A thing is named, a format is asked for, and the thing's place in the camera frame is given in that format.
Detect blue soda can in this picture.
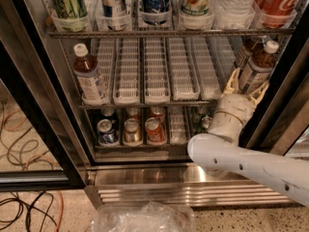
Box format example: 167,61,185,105
101,107,118,124
97,119,118,144

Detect orange cable on floor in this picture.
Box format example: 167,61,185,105
52,190,65,232

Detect gold soda can front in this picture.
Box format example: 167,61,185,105
125,119,141,144

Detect left glass fridge door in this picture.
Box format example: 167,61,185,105
0,43,85,192

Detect steel fridge base grille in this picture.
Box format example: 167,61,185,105
84,161,297,210

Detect blue soda can rear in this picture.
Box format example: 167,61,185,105
101,107,118,124

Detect green soda can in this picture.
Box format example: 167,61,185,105
196,116,211,133
191,106,209,126

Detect red coca-cola bottle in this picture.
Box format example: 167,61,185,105
254,0,298,29

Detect green can top shelf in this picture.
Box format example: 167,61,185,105
52,0,88,32

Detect right fridge door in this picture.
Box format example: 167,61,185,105
239,11,309,156

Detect gold soda can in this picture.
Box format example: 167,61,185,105
125,119,141,144
126,107,141,120

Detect red soda can front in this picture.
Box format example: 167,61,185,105
145,117,166,143

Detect silver blue can top shelf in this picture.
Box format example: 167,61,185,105
101,0,127,31

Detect green soda can rear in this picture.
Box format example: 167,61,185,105
191,106,209,126

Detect gold soda can rear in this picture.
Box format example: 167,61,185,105
126,107,141,120

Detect black cables on floor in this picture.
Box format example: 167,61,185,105
0,190,59,232

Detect white bottom shelf tray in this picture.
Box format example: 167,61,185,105
168,106,188,145

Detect middle wire shelf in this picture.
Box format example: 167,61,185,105
78,100,217,109

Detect tea bottle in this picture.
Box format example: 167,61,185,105
235,36,267,71
73,43,107,104
239,40,279,94

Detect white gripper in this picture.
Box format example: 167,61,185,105
215,68,269,126

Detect wire shelf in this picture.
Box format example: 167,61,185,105
47,28,295,39
78,100,217,109

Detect top wire shelf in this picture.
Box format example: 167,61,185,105
47,28,295,39

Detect blue soda can front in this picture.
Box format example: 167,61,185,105
97,119,118,144

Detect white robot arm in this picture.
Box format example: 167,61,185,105
187,69,309,207

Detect red soda can rear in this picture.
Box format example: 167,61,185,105
149,106,166,123

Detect red soda can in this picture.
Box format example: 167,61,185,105
149,106,166,123
145,117,166,143

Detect green soda can front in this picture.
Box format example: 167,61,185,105
196,116,211,133

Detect clear plastic bin with bag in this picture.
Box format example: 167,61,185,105
91,201,196,232

